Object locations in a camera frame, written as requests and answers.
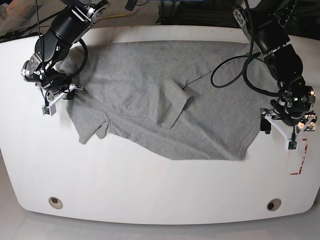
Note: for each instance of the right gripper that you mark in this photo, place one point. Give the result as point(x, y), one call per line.
point(45, 78)

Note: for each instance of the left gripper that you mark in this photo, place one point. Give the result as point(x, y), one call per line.
point(295, 101)

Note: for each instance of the grey T-shirt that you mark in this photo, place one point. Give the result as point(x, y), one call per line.
point(161, 95)

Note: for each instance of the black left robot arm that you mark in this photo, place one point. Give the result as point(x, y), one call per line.
point(264, 31)

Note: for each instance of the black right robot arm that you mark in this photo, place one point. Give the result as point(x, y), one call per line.
point(67, 28)

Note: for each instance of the red tape rectangle marking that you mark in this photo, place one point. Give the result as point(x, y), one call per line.
point(296, 158)

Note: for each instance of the black stand legs on floor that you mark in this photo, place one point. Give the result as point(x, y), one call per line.
point(20, 34)

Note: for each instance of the right table grommet hole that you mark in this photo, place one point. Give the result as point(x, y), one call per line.
point(274, 204)

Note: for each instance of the table grommet hole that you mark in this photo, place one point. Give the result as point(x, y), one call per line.
point(55, 203)
point(274, 204)

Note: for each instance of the left table grommet hole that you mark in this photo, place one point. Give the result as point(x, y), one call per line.
point(55, 203)

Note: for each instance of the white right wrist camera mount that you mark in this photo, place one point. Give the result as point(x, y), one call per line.
point(52, 97)

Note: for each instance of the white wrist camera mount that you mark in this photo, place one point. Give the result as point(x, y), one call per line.
point(292, 133)
point(52, 97)

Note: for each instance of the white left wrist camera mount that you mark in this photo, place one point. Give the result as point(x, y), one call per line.
point(292, 133)

